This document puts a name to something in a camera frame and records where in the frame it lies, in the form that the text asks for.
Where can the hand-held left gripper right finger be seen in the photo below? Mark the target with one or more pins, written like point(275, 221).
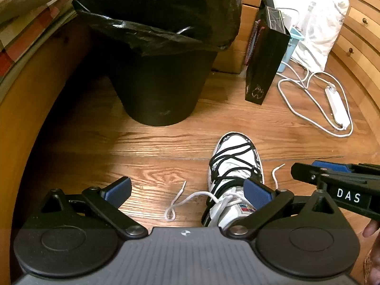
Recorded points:
point(258, 191)

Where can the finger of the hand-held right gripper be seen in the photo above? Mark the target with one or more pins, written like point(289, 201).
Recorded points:
point(305, 172)
point(329, 166)

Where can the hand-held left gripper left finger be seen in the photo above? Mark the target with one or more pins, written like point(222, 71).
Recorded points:
point(118, 188)

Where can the white and black sneaker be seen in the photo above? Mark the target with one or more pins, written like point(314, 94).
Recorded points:
point(237, 163)

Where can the white shoelace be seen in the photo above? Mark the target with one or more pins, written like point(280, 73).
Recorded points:
point(196, 195)

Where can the person's right hand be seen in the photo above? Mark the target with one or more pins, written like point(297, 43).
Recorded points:
point(372, 228)

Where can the white power strip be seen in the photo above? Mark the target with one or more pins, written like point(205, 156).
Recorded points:
point(335, 107)

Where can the wicker basket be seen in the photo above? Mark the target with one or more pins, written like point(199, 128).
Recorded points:
point(368, 267)

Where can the light blue plastic bin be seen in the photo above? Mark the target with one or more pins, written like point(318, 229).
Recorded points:
point(286, 56)

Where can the wooden dresser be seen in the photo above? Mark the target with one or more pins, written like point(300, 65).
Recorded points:
point(362, 44)

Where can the white plastic bag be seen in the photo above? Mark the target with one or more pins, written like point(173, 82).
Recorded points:
point(320, 35)

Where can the white power adapter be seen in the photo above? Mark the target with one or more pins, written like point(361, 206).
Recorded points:
point(289, 16)

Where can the plaid bed sheet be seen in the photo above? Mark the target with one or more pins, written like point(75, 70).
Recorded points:
point(17, 50)

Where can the black trash bag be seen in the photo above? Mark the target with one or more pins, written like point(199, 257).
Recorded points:
point(148, 6)

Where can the wooden bed frame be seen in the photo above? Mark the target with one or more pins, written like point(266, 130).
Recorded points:
point(23, 95)

